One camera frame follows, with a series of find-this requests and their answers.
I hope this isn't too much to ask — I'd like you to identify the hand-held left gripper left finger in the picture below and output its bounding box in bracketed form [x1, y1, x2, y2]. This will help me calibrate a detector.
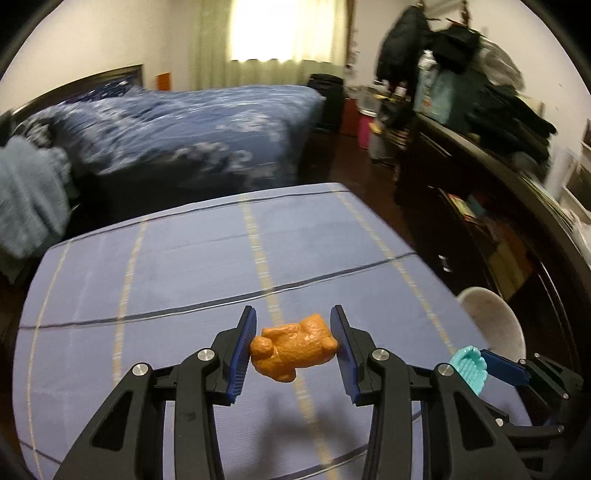
[53, 305, 257, 480]

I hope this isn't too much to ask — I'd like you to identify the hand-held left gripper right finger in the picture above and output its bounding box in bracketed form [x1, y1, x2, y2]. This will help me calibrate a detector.
[330, 305, 525, 480]

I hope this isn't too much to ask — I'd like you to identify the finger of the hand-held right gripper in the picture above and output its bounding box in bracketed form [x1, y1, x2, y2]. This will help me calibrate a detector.
[480, 349, 585, 403]
[482, 401, 568, 439]

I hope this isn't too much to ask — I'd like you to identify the teal soap dish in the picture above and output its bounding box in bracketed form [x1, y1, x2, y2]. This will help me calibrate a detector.
[450, 346, 490, 398]

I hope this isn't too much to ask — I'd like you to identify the orange bear toy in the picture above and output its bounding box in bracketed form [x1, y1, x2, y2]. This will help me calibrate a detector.
[249, 314, 339, 383]

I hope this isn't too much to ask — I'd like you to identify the blue plaid tablecloth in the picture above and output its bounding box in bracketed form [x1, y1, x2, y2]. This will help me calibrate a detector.
[11, 182, 532, 480]

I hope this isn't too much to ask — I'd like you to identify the dark wooden cabinet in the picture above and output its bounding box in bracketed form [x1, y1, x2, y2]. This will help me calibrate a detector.
[394, 111, 591, 370]

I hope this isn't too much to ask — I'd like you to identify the pink bin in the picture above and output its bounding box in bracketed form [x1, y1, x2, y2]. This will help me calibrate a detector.
[358, 113, 377, 148]

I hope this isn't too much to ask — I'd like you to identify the red box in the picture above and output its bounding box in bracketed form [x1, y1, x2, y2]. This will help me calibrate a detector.
[342, 97, 363, 137]

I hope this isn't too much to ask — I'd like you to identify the blue floral duvet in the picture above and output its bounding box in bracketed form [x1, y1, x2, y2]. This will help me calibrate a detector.
[14, 84, 324, 190]

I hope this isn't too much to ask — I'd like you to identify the pile of dark clothes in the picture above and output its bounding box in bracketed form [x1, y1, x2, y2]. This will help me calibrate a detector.
[429, 25, 557, 171]

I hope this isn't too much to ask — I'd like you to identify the black suitcase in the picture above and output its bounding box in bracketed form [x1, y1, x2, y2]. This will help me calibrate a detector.
[308, 73, 345, 134]

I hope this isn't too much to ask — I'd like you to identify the light blue fleece blanket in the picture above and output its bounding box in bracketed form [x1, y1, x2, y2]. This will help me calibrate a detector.
[0, 136, 72, 273]

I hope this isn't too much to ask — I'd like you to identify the teal printed bag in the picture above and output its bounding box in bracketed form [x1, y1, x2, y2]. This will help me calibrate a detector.
[413, 67, 455, 123]

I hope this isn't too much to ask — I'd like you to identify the dark wooden bed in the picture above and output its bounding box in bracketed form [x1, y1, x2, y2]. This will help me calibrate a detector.
[0, 65, 326, 278]

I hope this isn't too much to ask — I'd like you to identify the pale window curtain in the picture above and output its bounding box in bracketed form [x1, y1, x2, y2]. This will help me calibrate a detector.
[194, 0, 356, 88]

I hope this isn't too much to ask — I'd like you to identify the black hanging coat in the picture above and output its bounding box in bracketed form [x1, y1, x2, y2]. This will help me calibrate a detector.
[376, 4, 430, 86]

